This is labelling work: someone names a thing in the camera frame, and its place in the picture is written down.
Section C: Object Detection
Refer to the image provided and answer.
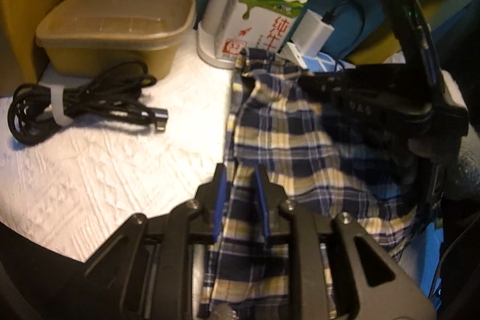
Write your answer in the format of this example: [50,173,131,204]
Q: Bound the white charger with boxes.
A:
[290,9,335,57]

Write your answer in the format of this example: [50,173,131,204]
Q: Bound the black charger cable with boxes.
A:
[323,1,367,55]

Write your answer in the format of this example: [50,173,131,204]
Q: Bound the white desk lamp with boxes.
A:
[197,0,298,70]

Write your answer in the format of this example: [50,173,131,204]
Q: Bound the brown lidded food container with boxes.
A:
[36,0,197,79]

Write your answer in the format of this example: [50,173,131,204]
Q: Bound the green and white milk carton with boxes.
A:
[215,0,314,61]

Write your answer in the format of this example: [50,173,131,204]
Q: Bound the bundled black cable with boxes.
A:
[8,60,170,147]

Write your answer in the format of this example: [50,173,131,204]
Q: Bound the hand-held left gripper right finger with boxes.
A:
[255,163,437,320]

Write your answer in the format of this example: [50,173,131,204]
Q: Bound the plaid pants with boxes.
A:
[199,47,428,320]

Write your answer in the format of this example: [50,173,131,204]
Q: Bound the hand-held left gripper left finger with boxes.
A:
[84,163,229,320]

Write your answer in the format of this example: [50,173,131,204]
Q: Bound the white textured tablecloth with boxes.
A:
[0,29,241,264]

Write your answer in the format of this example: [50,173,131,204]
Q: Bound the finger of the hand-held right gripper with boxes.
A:
[295,70,343,102]

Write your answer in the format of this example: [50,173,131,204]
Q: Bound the blue and white packet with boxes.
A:
[280,42,339,74]

